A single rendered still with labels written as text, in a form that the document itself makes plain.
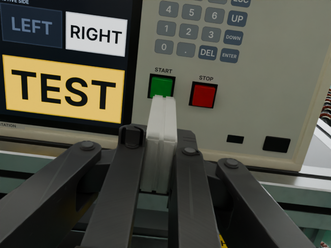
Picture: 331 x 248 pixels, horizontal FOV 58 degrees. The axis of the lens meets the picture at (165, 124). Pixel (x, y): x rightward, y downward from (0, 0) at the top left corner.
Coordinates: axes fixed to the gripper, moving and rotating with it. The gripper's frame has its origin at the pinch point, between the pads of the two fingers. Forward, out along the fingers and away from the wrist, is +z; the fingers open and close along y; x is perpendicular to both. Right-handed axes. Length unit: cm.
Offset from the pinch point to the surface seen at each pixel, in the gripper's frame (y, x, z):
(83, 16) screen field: -7.3, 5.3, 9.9
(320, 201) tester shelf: 15.6, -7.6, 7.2
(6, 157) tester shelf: -12.9, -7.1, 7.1
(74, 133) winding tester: -7.8, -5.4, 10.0
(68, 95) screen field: -8.4, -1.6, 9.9
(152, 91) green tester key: -0.9, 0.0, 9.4
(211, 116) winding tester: 4.7, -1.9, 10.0
